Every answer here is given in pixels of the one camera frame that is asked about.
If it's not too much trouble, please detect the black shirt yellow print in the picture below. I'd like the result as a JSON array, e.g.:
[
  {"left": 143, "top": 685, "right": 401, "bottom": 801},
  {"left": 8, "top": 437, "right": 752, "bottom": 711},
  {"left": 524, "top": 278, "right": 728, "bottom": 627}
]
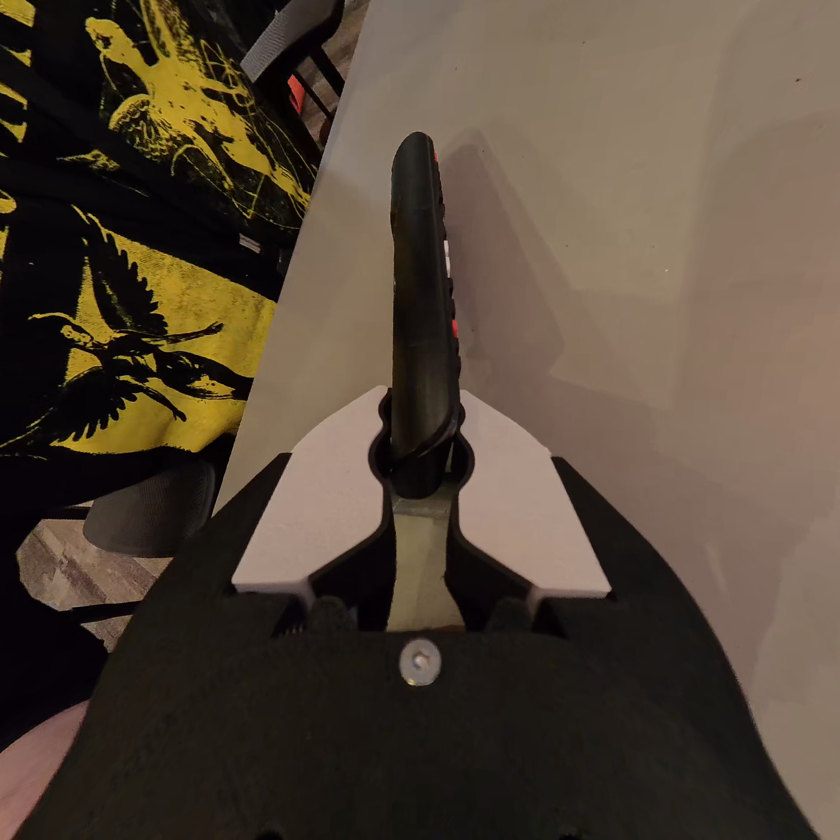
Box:
[{"left": 0, "top": 0, "right": 319, "bottom": 519}]

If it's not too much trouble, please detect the person's right forearm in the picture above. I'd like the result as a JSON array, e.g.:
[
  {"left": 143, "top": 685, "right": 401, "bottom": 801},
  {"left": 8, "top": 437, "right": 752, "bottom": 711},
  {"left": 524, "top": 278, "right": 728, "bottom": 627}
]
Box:
[{"left": 0, "top": 558, "right": 111, "bottom": 840}]

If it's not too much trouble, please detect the black remote control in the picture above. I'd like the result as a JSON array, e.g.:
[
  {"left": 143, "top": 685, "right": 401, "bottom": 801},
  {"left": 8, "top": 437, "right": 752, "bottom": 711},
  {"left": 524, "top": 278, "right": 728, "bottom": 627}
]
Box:
[{"left": 389, "top": 131, "right": 468, "bottom": 501}]

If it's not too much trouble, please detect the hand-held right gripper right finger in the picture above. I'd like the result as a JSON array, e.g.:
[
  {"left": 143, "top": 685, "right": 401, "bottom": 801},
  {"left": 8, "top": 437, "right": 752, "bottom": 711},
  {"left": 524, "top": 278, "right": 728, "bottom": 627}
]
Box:
[{"left": 445, "top": 389, "right": 613, "bottom": 613}]

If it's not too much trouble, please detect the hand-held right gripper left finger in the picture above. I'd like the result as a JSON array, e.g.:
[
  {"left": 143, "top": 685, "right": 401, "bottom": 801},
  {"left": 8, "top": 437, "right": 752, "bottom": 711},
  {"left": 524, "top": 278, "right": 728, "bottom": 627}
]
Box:
[{"left": 231, "top": 385, "right": 398, "bottom": 614}]

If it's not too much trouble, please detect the black mesh chair seat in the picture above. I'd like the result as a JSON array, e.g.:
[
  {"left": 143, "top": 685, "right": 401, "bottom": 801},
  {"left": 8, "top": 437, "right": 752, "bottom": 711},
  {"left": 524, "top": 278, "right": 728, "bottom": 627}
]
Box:
[{"left": 82, "top": 459, "right": 217, "bottom": 559}]

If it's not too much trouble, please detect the grey chair armrest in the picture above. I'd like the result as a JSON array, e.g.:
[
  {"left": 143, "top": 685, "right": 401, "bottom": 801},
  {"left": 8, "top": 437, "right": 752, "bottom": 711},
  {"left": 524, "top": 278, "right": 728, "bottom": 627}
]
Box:
[{"left": 239, "top": 0, "right": 347, "bottom": 81}]

